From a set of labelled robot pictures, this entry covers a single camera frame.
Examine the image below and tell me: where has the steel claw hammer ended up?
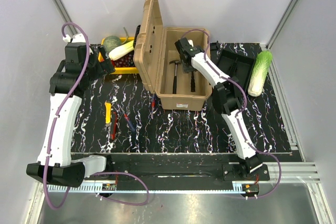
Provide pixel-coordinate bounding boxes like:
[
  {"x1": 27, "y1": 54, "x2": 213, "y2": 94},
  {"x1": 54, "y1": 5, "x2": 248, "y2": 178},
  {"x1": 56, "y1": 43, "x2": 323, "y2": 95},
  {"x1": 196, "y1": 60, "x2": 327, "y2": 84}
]
[{"x1": 169, "y1": 60, "x2": 181, "y2": 94}]

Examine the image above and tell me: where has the tan plastic tool box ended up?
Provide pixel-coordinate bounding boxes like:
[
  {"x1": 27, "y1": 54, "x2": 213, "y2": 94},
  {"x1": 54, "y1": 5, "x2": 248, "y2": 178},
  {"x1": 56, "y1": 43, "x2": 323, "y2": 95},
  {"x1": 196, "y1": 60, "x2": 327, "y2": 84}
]
[{"x1": 133, "y1": 0, "x2": 212, "y2": 111}]

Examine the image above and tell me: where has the black tool box tray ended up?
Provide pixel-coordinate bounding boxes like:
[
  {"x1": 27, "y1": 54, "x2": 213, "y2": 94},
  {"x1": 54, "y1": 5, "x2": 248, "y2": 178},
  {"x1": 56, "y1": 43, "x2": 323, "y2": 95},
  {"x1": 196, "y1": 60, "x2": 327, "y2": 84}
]
[{"x1": 214, "y1": 49, "x2": 256, "y2": 93}]

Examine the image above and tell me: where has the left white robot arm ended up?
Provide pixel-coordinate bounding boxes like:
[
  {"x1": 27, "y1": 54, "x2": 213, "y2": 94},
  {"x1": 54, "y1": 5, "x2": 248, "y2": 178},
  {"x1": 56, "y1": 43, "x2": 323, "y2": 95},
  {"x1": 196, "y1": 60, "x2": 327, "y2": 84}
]
[{"x1": 26, "y1": 34, "x2": 115, "y2": 188}]

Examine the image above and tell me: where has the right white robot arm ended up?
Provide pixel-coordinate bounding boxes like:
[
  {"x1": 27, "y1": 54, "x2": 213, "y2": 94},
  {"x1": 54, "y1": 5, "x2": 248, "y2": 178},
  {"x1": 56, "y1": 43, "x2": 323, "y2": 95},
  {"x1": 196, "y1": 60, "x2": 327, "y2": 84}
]
[{"x1": 175, "y1": 38, "x2": 263, "y2": 180}]

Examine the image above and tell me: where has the yellow plastic fruit tray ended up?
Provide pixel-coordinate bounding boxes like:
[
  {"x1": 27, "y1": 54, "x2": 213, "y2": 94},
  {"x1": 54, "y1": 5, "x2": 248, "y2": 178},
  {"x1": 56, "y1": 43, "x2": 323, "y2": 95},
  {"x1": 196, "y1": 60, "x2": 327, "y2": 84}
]
[{"x1": 101, "y1": 37, "x2": 139, "y2": 74}]

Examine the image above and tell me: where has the green netted melon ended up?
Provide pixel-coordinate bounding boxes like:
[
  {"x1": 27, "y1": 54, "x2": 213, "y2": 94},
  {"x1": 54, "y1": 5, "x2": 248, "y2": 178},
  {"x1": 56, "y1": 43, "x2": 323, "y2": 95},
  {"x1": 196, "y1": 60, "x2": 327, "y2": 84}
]
[{"x1": 102, "y1": 36, "x2": 122, "y2": 53}]

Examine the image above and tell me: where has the green white leek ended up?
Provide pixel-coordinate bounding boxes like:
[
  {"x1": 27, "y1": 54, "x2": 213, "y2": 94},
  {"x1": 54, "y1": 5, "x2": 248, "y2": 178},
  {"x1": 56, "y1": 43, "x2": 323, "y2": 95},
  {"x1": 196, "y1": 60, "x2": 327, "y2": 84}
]
[{"x1": 109, "y1": 40, "x2": 134, "y2": 61}]

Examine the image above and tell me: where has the purple grape bunch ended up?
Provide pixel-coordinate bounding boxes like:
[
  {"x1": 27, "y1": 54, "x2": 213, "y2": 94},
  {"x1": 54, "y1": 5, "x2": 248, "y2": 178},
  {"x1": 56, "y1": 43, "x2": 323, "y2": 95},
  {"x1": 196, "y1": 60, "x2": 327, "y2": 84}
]
[{"x1": 113, "y1": 52, "x2": 135, "y2": 68}]

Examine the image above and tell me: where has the yellow utility knife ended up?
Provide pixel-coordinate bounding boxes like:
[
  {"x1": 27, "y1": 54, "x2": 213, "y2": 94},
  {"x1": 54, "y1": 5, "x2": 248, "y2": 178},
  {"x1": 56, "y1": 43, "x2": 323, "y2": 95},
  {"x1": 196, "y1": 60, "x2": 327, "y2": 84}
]
[{"x1": 104, "y1": 101, "x2": 111, "y2": 125}]

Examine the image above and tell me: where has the blue screwdriver right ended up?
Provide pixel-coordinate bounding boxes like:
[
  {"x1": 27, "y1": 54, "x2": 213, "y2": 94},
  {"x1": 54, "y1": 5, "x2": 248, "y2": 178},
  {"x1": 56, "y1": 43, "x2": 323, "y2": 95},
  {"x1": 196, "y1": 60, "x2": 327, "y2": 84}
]
[{"x1": 150, "y1": 93, "x2": 156, "y2": 119}]

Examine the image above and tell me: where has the blue screwdriver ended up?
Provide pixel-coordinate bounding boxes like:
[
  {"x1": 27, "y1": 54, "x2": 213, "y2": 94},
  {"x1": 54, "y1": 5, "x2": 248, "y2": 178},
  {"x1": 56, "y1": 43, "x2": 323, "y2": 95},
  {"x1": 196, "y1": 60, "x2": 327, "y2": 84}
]
[
  {"x1": 119, "y1": 106, "x2": 135, "y2": 132},
  {"x1": 150, "y1": 93, "x2": 156, "y2": 119}
]

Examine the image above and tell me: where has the red black utility knife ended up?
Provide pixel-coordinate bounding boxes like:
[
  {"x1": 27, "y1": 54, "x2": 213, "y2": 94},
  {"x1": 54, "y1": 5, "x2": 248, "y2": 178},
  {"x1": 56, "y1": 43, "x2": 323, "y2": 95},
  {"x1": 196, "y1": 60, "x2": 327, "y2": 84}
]
[{"x1": 110, "y1": 112, "x2": 118, "y2": 140}]

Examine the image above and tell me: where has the blue screwdriver left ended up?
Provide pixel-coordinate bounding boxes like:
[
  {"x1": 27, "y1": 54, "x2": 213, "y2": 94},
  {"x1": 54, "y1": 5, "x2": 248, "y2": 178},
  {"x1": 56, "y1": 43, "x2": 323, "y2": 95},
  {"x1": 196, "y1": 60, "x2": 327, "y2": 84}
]
[{"x1": 119, "y1": 106, "x2": 135, "y2": 132}]

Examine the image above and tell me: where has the green napa cabbage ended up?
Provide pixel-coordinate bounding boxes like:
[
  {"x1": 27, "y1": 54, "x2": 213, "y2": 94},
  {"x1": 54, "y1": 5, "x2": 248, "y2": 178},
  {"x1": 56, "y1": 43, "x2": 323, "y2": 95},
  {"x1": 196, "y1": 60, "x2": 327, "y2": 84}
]
[{"x1": 248, "y1": 50, "x2": 273, "y2": 97}]

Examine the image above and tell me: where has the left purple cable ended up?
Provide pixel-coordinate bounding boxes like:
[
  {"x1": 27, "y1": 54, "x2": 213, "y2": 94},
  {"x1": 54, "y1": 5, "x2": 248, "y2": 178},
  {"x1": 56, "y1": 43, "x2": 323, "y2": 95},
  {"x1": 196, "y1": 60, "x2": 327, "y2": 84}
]
[{"x1": 43, "y1": 22, "x2": 150, "y2": 210}]

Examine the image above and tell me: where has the purple cable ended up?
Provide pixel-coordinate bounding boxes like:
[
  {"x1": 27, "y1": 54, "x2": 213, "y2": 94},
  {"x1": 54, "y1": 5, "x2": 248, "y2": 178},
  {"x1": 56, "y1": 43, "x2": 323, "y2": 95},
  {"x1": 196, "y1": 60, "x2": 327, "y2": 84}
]
[
  {"x1": 43, "y1": 22, "x2": 150, "y2": 210},
  {"x1": 181, "y1": 29, "x2": 283, "y2": 200}
]

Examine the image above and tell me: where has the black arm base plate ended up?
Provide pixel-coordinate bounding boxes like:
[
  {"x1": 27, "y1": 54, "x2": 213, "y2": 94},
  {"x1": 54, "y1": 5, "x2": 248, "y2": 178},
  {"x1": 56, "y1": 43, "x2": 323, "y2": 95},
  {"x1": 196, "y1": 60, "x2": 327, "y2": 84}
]
[{"x1": 89, "y1": 153, "x2": 270, "y2": 193}]

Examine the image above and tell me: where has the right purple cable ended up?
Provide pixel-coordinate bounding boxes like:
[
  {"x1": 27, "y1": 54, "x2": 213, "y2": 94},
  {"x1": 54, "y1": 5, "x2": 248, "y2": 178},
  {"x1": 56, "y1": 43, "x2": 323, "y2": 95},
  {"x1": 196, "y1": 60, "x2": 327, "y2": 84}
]
[{"x1": 181, "y1": 29, "x2": 283, "y2": 200}]

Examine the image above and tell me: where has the aluminium frame rail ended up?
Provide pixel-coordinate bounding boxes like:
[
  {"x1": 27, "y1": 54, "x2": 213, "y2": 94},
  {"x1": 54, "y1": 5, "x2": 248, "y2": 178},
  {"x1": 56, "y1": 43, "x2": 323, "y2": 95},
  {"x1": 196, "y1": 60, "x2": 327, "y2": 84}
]
[{"x1": 47, "y1": 163, "x2": 320, "y2": 197}]

